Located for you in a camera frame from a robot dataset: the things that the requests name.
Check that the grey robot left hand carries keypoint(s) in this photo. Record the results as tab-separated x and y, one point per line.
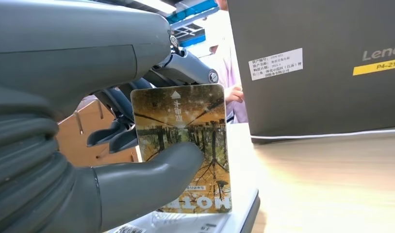
72	48

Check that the golden hotel card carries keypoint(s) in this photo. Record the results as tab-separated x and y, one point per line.
184	122

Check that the person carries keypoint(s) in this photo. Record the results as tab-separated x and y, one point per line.
234	74

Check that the grey card reader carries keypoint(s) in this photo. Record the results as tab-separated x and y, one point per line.
197	222

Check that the grey laptop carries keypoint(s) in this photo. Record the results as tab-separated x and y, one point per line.
313	103

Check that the wooden compartment organizer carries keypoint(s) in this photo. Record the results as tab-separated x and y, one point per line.
91	154

